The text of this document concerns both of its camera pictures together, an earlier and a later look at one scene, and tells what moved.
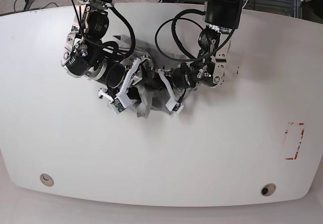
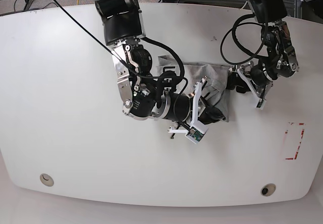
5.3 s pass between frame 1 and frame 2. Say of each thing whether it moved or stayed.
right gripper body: moved
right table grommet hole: stayed
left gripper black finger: moved
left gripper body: moved
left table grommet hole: stayed
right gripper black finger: moved
